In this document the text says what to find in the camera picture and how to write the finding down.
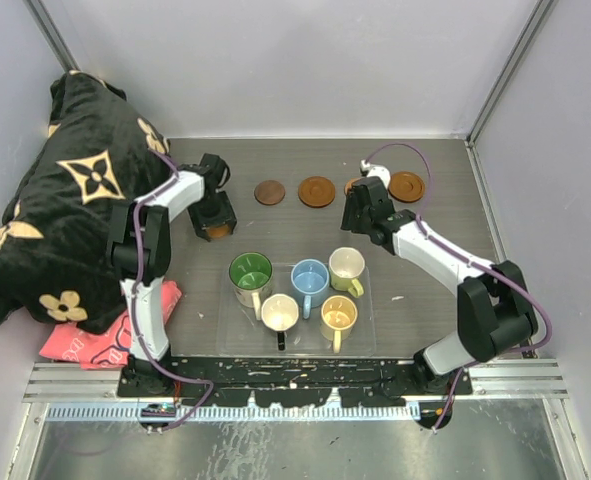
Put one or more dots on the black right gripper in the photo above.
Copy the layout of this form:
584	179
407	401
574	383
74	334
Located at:
348	221

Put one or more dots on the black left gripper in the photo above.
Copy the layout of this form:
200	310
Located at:
224	217

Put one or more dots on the orange coaster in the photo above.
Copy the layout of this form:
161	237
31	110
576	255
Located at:
350	184
218	232

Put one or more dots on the light brown ringed coaster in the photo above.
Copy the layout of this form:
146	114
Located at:
406	187

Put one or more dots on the dark brown coaster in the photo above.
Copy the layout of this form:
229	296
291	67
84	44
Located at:
269	192

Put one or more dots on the brown ringed wooden coaster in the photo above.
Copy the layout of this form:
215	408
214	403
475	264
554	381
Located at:
316	192

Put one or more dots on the olive green white mug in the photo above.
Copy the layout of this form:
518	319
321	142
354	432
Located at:
346	265

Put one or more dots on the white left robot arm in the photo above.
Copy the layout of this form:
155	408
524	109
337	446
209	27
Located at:
139	250

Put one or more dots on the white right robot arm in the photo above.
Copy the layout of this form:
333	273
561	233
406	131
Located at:
493	313

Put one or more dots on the green interior mug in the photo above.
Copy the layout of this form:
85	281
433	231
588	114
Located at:
251	274

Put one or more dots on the blue mug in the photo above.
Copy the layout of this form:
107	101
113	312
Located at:
310	281

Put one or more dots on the yellow mug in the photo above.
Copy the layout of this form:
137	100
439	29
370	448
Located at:
339	315

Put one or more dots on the clear plastic tray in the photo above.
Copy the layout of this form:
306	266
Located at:
240	334

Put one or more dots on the pink printed cloth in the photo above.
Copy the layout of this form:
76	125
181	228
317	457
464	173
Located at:
100	340

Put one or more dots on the black floral plush blanket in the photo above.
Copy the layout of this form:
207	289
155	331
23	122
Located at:
54	231

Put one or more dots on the white mug black handle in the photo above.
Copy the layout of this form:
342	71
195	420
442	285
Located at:
279	313

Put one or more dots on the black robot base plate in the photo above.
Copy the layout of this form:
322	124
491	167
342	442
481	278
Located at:
299	382

